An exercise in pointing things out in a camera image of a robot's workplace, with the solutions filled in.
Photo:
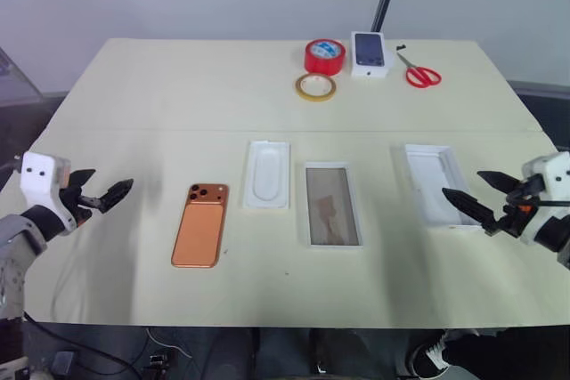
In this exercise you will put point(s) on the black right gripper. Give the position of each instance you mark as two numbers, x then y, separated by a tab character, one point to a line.
516	215

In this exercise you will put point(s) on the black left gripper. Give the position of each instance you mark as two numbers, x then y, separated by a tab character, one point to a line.
78	206

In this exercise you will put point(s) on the white open phone box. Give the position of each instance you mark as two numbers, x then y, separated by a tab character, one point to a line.
438	188

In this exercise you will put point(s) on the white box lid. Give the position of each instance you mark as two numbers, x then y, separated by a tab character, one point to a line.
331	206

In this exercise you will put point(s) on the white box with phone picture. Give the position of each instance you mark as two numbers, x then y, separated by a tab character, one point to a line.
368	53

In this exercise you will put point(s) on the orange smartphone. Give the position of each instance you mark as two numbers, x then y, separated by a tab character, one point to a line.
200	228

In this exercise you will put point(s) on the dark grey side table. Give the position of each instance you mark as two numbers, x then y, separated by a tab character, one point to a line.
548	104

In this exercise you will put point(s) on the white moulded tray insert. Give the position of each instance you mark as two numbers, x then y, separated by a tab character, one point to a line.
267	175

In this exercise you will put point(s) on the black and white sneaker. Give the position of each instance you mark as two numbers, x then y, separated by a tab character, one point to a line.
429	355

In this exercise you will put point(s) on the yellow tape roll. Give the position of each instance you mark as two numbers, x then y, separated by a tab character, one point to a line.
303	93

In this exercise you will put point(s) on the red tape roll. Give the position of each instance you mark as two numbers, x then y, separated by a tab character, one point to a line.
311	62

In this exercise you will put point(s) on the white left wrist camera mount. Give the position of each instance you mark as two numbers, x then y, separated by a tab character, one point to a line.
40	175

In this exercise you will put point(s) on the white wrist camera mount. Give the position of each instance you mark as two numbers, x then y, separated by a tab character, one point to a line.
40	175
554	171

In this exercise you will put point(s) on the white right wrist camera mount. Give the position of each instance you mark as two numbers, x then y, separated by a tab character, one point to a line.
554	171

